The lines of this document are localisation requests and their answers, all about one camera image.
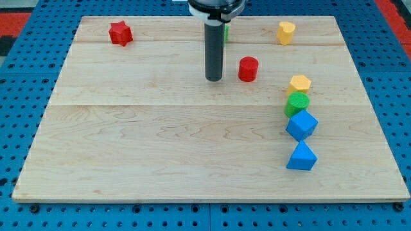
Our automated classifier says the yellow heart block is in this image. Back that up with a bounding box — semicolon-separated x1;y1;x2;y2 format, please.
276;21;296;46

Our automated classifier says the robot arm flange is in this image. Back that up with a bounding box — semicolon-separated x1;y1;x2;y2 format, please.
188;0;246;25

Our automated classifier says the blue cube block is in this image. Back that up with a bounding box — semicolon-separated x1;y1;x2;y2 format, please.
286;110;319;141

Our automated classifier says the yellow hexagon block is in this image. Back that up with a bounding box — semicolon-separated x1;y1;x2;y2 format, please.
286;75;312;96

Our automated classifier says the green block behind pointer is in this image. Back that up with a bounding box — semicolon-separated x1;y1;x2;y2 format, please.
224;24;229;43

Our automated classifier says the dark grey cylindrical pointer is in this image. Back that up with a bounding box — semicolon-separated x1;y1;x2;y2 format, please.
204;24;225;81

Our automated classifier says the wooden board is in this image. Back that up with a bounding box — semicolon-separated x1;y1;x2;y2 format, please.
12;16;410;203

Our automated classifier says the blue triangle block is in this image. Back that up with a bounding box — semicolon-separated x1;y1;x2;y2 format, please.
286;140;318;171

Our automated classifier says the green cylinder block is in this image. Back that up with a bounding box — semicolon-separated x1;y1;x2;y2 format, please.
284;92;310;118

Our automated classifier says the red star block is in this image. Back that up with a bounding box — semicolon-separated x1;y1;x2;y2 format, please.
109;21;134;46

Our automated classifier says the red cylinder block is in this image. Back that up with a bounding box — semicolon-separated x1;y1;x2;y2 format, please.
238;56;259;82

